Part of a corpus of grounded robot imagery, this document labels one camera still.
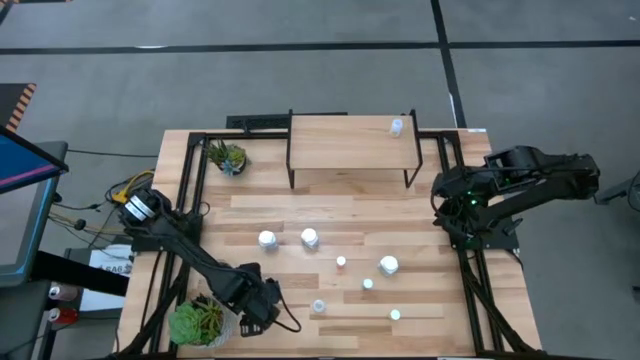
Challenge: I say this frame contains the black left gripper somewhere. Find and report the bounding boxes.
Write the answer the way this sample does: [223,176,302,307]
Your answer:
[227,262,283,339]

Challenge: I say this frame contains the white labelled medicine bottle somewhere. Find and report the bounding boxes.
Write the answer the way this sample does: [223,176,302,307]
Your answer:
[300,227,321,250]
[257,229,279,252]
[377,254,400,278]

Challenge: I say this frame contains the wooden shelf black metal legs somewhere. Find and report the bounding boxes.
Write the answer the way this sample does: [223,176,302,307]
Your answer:
[285,108,424,190]

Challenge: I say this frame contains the large succulent white pot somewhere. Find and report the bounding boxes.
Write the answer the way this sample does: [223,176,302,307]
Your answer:
[168,294,237,349]

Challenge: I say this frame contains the grey chair base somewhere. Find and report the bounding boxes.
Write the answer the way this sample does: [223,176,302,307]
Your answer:
[593,172,640,205]

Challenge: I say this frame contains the white printed paper box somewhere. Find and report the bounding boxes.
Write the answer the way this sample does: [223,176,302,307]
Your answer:
[88,243,135,279]

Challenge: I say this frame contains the small succulent dark pot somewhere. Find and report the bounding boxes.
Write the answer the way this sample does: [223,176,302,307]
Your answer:
[207,139,249,177]

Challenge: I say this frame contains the black beam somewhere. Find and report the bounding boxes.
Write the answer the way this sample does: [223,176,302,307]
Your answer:
[30,249,130,297]

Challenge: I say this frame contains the red can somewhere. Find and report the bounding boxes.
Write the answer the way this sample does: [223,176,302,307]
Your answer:
[48,307,80,325]

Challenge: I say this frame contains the silver can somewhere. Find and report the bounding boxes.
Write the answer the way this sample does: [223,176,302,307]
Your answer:
[48,283,80,301]

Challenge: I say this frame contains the black power strip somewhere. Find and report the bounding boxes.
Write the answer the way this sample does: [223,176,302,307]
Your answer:
[225,112,349,130]

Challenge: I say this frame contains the grey cart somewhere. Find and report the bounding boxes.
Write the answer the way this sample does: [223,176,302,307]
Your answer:
[0,279,51,360]

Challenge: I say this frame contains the blue screen monitor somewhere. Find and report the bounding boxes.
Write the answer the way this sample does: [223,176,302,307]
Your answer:
[0,124,70,289]

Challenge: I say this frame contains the hazard striped floor mat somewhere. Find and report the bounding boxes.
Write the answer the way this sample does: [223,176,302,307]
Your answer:
[0,82,38,132]

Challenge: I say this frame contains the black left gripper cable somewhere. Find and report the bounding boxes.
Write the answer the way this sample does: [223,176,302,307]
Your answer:
[272,292,303,334]

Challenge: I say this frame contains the beige cable bundle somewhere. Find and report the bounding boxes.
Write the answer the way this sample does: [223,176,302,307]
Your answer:
[48,209,132,237]

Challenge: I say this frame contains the black metal table frame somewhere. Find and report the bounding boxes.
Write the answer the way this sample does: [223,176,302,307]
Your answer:
[117,130,546,359]

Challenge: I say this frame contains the yellow cables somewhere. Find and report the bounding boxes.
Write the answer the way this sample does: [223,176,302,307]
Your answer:
[112,169,156,204]

